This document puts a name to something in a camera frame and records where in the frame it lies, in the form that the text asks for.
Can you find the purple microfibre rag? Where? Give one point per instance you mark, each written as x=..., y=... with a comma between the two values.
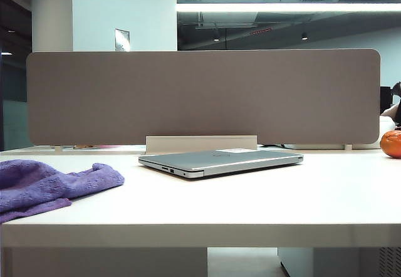
x=40, y=183

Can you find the silver closed laptop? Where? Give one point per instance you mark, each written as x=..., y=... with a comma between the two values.
x=225, y=162

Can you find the grey desk divider panel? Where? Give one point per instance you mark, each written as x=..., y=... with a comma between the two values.
x=203, y=98

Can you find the red ceiling LED sign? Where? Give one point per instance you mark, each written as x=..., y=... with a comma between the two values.
x=260, y=32

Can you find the long ceiling light strip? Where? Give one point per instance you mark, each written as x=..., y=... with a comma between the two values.
x=282, y=7

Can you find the white desk leg panel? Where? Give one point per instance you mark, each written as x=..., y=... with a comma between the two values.
x=106, y=263

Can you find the black background monitor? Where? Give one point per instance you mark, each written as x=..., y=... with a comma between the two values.
x=384, y=100

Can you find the orange tangerine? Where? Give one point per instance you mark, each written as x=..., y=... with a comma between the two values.
x=391, y=143

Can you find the white cabinet with vent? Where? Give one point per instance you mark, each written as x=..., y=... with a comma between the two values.
x=338, y=263

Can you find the background person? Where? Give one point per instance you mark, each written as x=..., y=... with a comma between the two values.
x=395, y=107

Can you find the framed wall notice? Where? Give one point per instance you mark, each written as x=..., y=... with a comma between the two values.
x=122, y=39

